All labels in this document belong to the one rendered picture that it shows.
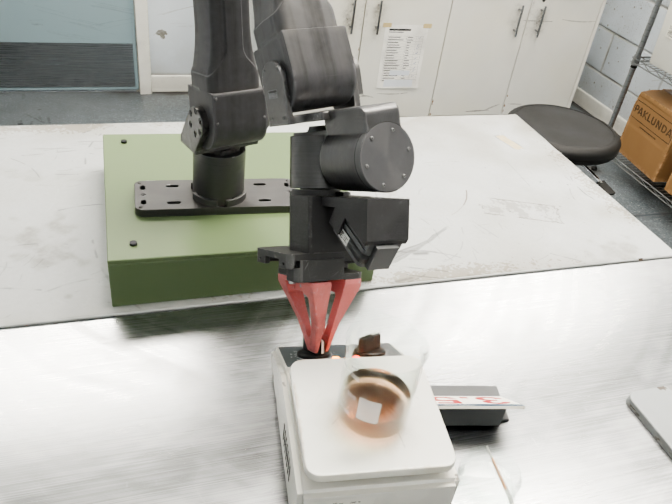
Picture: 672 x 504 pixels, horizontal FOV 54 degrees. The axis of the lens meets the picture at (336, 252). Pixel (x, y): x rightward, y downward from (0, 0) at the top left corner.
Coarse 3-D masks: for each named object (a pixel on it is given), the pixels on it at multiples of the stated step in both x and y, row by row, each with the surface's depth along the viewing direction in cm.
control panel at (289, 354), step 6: (282, 348) 66; (288, 348) 66; (294, 348) 66; (300, 348) 66; (330, 348) 66; (336, 348) 66; (342, 348) 66; (282, 354) 64; (288, 354) 64; (294, 354) 64; (330, 354) 64; (336, 354) 64; (342, 354) 64; (288, 360) 62; (294, 360) 62; (288, 366) 60
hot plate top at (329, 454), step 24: (312, 360) 58; (336, 360) 58; (312, 384) 55; (336, 384) 56; (312, 408) 53; (432, 408) 55; (312, 432) 51; (336, 432) 52; (408, 432) 52; (432, 432) 53; (312, 456) 50; (336, 456) 50; (360, 456) 50; (384, 456) 50; (408, 456) 50; (432, 456) 51; (312, 480) 49; (336, 480) 49
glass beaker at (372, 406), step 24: (360, 312) 51; (360, 336) 52; (384, 336) 52; (408, 336) 51; (360, 360) 54; (384, 360) 54; (408, 360) 52; (360, 384) 48; (384, 384) 47; (408, 384) 48; (336, 408) 53; (360, 408) 49; (384, 408) 49; (408, 408) 50; (360, 432) 51; (384, 432) 50
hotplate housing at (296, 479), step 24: (288, 384) 57; (288, 408) 56; (288, 432) 54; (288, 456) 54; (288, 480) 54; (360, 480) 50; (384, 480) 51; (408, 480) 51; (432, 480) 51; (456, 480) 52
